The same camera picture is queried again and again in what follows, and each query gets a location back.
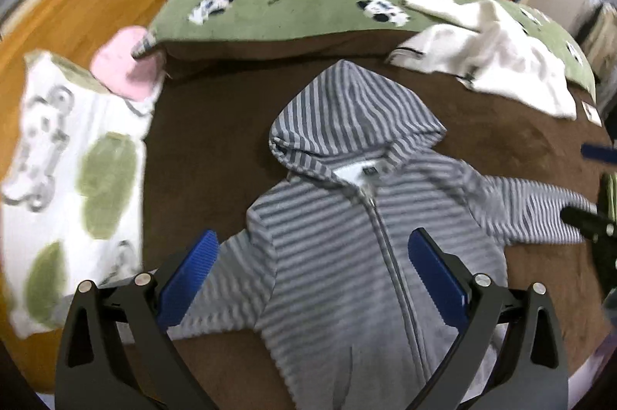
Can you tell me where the grey striped zip hoodie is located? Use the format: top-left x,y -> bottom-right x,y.
170,60 -> 589,409

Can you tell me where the white fluffy garment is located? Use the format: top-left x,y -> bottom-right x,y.
387,0 -> 576,120

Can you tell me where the white bear print pillow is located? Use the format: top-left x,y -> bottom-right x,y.
1,50 -> 158,339

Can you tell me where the brown bed sheet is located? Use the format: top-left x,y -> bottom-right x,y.
144,58 -> 610,409

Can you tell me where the pink cloth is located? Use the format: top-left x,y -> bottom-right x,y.
90,26 -> 165,101

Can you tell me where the green panda print blanket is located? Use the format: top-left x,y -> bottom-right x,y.
132,0 -> 596,95

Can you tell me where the wooden headboard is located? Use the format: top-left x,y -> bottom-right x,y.
1,0 -> 166,393

